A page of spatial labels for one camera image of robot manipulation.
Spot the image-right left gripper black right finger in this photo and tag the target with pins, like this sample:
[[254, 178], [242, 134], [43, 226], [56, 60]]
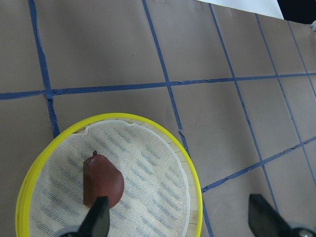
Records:
[[263, 220]]

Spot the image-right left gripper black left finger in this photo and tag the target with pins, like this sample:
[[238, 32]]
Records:
[[97, 220]]

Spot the white steamer cloth liner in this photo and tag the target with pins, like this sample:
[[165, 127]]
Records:
[[155, 201]]

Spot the lower yellow steamer layer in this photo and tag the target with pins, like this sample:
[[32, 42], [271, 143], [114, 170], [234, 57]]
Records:
[[28, 186]]

